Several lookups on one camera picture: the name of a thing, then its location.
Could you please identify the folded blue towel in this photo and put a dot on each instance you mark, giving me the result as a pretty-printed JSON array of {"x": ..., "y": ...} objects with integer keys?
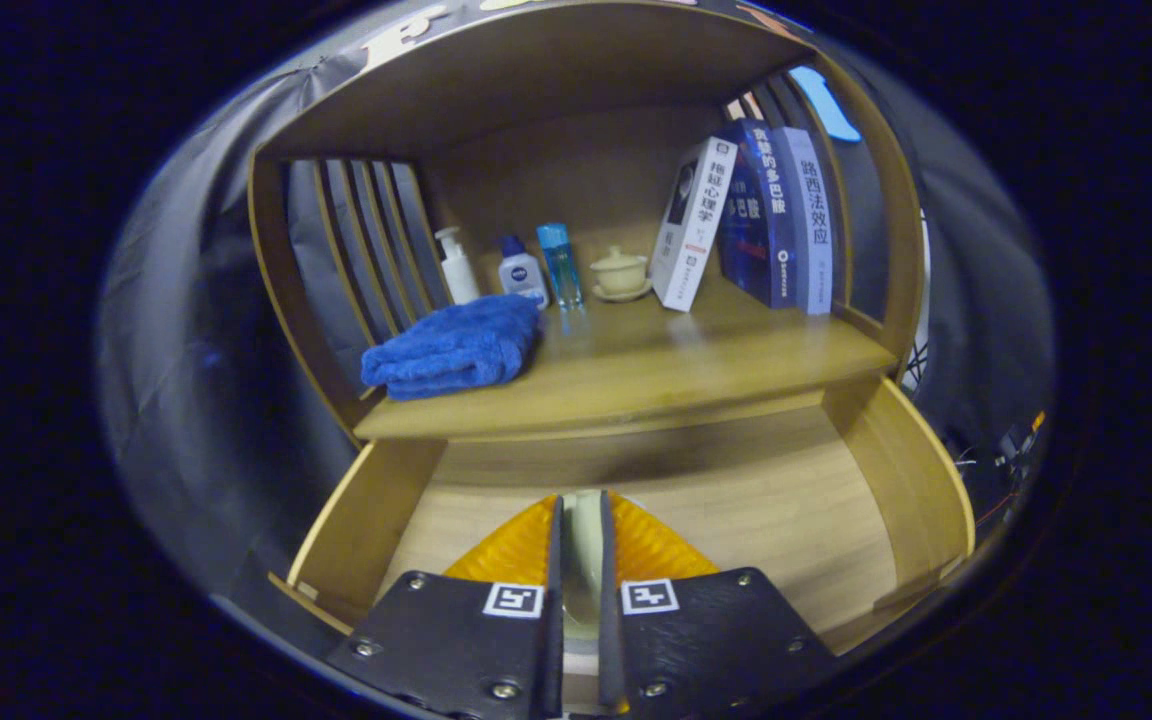
[{"x": 456, "y": 350}]

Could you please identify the white book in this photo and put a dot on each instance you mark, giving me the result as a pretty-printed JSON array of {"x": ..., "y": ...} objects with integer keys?
[{"x": 696, "y": 225}]

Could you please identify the black backdrop cloth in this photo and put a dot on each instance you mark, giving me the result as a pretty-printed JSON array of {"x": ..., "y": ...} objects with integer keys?
[{"x": 186, "y": 400}]

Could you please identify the dark blue book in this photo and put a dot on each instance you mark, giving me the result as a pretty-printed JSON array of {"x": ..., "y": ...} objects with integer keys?
[{"x": 751, "y": 210}]

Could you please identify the wooden cabinet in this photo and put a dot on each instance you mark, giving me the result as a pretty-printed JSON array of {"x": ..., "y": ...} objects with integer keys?
[{"x": 536, "y": 70}]

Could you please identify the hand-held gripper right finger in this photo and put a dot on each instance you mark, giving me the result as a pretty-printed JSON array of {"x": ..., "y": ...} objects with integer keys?
[{"x": 696, "y": 640}]

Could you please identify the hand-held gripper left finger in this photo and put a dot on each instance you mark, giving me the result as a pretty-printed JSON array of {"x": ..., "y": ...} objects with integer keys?
[{"x": 466, "y": 640}]

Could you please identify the cream lidded teacup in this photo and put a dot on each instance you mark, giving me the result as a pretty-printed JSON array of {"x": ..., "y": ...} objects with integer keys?
[{"x": 621, "y": 272}]

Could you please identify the grey blue book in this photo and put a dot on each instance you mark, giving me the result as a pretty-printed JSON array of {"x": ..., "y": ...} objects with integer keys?
[{"x": 814, "y": 220}]

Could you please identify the white bottle with blue cap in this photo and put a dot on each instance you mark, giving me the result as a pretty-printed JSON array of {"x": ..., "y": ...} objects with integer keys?
[{"x": 521, "y": 275}]

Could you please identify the black device with orange part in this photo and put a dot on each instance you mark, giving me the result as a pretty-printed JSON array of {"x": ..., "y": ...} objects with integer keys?
[{"x": 1021, "y": 440}]

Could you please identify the white pump bottle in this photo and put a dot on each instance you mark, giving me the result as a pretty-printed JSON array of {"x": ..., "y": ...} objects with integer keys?
[{"x": 458, "y": 275}]

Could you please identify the wooden drawer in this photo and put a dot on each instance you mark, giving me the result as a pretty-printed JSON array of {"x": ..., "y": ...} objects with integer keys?
[{"x": 736, "y": 500}]

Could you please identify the clear blue bottle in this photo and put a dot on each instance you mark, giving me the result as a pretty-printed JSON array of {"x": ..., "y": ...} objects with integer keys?
[{"x": 561, "y": 265}]

